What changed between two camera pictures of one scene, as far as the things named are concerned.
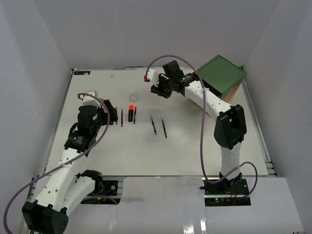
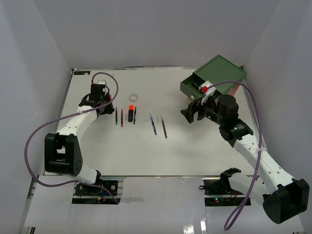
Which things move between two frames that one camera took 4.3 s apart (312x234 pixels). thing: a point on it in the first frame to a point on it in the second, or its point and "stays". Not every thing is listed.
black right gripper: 158,90 to 189,112
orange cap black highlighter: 130,112 stays
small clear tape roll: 133,97 stays
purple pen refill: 134,116 stays
